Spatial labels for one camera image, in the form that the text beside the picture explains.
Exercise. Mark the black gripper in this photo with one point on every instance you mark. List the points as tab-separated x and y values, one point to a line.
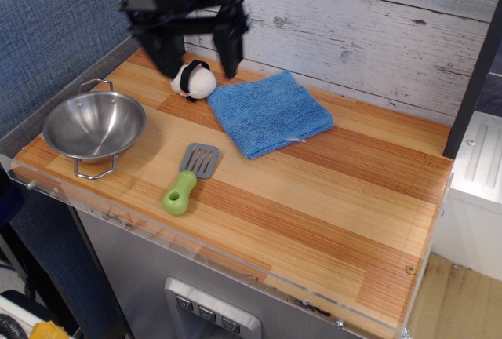
226	19

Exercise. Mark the green handled grey spatula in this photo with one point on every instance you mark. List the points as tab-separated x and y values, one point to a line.
198	163

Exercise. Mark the white plush with black band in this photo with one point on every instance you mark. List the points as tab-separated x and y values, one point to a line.
194	81

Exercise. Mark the blue folded cloth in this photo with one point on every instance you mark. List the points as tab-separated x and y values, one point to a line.
269	114

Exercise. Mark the clear acrylic table guard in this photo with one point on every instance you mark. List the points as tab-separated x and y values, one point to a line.
333	243

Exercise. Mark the steel cabinet front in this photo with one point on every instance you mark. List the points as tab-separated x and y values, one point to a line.
160	292

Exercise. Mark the silver button control panel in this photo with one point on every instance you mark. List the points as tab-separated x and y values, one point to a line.
209	311

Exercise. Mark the yellow object at corner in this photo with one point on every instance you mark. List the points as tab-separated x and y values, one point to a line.
48	330

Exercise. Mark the white side cabinet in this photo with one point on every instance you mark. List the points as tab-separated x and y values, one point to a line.
468	231

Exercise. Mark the steel bowl with handles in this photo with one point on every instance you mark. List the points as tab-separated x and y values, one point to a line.
95	124

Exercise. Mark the dark right vertical post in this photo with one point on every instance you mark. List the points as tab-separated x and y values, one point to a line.
475	85

